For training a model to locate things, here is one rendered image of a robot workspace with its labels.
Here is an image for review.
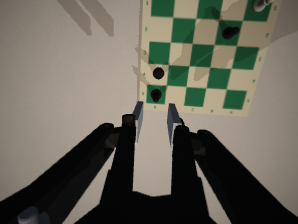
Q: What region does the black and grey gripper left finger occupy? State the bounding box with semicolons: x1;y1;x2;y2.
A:
0;101;144;224

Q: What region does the white pawn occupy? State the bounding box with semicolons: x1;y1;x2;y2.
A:
252;0;274;12

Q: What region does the green and cream chessboard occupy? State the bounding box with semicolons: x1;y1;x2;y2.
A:
139;0;282;117

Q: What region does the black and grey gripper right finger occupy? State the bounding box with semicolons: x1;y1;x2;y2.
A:
167;103;298;224

